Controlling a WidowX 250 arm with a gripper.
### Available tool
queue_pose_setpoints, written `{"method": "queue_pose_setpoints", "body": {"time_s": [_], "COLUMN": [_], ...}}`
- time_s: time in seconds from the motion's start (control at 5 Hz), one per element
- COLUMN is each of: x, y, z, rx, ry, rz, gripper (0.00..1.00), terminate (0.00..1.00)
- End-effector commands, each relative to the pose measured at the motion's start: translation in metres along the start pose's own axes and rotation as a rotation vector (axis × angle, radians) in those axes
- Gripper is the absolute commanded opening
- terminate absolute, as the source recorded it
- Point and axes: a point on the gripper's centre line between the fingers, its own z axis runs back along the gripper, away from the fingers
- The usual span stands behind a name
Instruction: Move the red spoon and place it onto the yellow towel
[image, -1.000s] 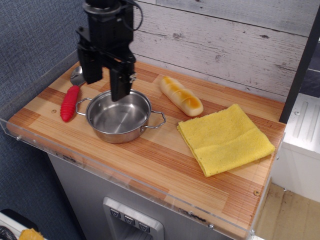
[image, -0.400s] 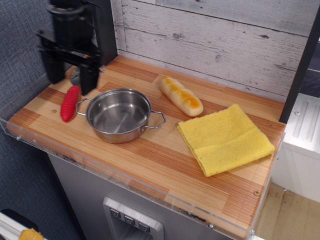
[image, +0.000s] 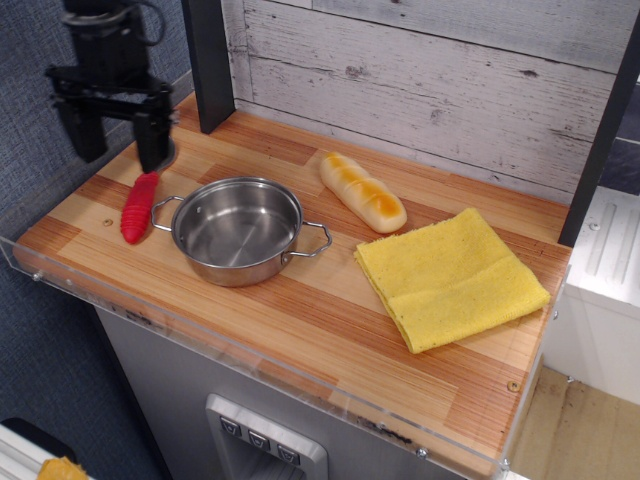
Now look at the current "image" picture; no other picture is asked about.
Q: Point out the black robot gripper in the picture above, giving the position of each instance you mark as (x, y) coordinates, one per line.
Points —
(111, 78)

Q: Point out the red handled metal spoon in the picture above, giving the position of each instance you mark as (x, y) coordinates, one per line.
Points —
(136, 213)

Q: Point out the stainless steel pot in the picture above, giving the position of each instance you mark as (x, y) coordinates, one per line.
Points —
(240, 231)

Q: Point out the yellow folded towel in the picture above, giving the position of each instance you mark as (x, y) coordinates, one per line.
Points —
(447, 281)

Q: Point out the clear acrylic table guard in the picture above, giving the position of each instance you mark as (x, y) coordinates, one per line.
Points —
(318, 326)

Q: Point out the grey toy fridge cabinet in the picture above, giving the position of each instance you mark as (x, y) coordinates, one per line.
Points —
(171, 382)

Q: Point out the toy bread loaf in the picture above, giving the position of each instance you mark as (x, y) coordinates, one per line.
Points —
(368, 198)

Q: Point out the silver dispenser button panel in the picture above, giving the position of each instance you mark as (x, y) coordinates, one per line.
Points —
(251, 446)

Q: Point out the yellow object at corner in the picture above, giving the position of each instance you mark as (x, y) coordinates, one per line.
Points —
(61, 469)

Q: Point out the black left vertical post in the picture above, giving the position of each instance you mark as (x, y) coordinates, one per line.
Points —
(209, 58)

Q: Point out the black vertical post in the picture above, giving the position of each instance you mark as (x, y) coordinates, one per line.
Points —
(611, 120)
(209, 58)

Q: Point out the black right vertical post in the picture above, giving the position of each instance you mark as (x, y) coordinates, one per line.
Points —
(611, 120)

